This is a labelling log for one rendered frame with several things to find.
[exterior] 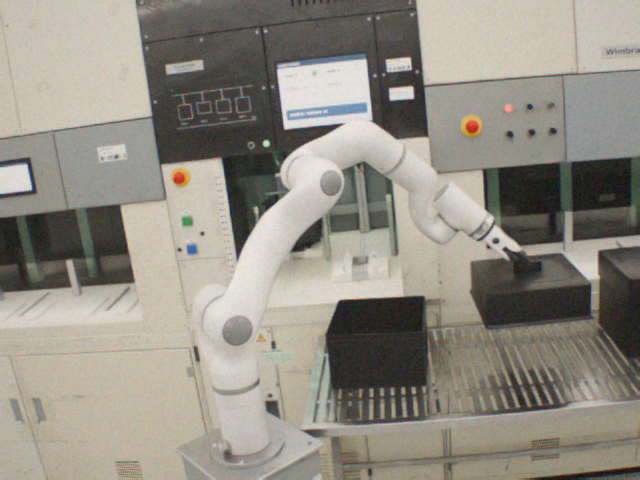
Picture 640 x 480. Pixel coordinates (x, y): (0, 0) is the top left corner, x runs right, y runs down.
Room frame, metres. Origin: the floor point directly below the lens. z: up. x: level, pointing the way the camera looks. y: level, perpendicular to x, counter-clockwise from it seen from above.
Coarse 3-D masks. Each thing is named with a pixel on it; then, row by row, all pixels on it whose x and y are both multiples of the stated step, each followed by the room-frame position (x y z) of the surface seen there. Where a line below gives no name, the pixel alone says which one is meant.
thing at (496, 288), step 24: (480, 264) 1.82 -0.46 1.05; (504, 264) 1.80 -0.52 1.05; (552, 264) 1.74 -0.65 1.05; (480, 288) 1.68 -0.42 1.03; (504, 288) 1.61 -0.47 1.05; (528, 288) 1.59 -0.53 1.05; (552, 288) 1.57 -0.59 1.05; (576, 288) 1.57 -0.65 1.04; (480, 312) 1.69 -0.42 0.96; (504, 312) 1.58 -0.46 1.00; (528, 312) 1.58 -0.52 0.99; (552, 312) 1.57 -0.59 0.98; (576, 312) 1.57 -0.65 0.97
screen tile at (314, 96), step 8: (288, 72) 2.14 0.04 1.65; (296, 72) 2.13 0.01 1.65; (304, 72) 2.13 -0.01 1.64; (288, 80) 2.14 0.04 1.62; (296, 80) 2.14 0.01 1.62; (304, 80) 2.13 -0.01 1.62; (312, 80) 2.13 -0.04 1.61; (320, 80) 2.13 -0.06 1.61; (312, 88) 2.13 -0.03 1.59; (320, 88) 2.13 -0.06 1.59; (288, 96) 2.14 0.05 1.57; (296, 96) 2.14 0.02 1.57; (304, 96) 2.13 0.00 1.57; (312, 96) 2.13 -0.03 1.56; (320, 96) 2.13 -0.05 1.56; (288, 104) 2.14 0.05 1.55; (296, 104) 2.14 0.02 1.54; (304, 104) 2.13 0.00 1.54
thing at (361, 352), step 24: (336, 312) 1.91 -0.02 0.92; (360, 312) 1.97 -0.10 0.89; (384, 312) 1.96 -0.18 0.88; (408, 312) 1.94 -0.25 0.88; (336, 336) 1.71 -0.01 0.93; (360, 336) 1.70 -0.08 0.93; (384, 336) 1.69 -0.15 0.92; (408, 336) 1.67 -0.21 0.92; (336, 360) 1.72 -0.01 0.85; (360, 360) 1.70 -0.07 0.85; (384, 360) 1.69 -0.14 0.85; (408, 360) 1.68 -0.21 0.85; (336, 384) 1.72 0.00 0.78; (360, 384) 1.70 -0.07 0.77; (384, 384) 1.69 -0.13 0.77; (408, 384) 1.68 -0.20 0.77
